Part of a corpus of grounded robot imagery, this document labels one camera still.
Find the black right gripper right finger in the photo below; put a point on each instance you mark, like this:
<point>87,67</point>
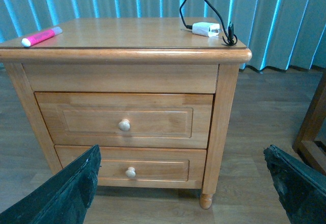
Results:
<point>301,189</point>

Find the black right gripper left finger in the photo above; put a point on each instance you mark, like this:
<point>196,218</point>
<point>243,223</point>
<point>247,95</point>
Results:
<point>64,198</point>

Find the wooden drawer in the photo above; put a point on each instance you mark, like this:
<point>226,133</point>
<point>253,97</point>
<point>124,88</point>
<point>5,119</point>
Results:
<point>149,167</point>
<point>127,120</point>

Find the pink highlighter marker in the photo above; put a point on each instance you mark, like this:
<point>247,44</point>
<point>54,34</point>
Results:
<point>40,37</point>

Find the dark wooden furniture leg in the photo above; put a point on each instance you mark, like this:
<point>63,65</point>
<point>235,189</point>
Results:
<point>305,144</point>

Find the wooden nightstand cabinet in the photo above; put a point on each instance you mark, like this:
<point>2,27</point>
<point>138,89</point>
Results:
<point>133,56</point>

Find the grey pleated curtain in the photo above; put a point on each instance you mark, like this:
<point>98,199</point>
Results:
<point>280,33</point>

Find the white charger adapter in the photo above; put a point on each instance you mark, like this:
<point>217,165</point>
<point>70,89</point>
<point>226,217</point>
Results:
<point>206,29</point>

